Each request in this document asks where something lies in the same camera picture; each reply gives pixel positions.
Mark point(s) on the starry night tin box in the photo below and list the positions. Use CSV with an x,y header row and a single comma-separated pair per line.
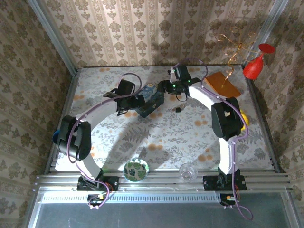
x,y
152,95

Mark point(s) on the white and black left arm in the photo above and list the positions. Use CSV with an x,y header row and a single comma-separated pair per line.
x,y
73,140

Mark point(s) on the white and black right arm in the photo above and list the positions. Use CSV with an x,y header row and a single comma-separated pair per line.
x,y
225,121

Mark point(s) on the orange wooden board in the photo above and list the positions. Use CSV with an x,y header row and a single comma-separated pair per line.
x,y
217,83

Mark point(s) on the floral tablecloth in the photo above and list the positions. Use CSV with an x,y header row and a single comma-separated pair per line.
x,y
166,152

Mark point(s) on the leaf pattern bowl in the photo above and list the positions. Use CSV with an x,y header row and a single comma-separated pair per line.
x,y
135,170

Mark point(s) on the yellow corn toy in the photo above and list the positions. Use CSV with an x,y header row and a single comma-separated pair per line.
x,y
246,121

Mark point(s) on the blue enamel mug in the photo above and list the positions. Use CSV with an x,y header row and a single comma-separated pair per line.
x,y
56,137

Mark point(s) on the red wine glass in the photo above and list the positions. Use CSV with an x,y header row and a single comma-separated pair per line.
x,y
254,67

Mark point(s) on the clear drinking glass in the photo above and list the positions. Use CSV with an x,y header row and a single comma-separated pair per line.
x,y
188,172

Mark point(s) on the grey metal plate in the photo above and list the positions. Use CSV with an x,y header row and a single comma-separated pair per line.
x,y
154,216

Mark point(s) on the aluminium side rail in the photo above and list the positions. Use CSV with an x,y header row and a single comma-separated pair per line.
x,y
263,118
64,104

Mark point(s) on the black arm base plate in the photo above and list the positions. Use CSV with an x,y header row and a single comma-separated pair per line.
x,y
210,183
112,183

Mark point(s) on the aluminium front rail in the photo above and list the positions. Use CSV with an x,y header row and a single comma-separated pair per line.
x,y
161,181

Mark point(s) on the aluminium corner post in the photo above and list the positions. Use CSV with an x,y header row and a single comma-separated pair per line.
x,y
268,28
54,38

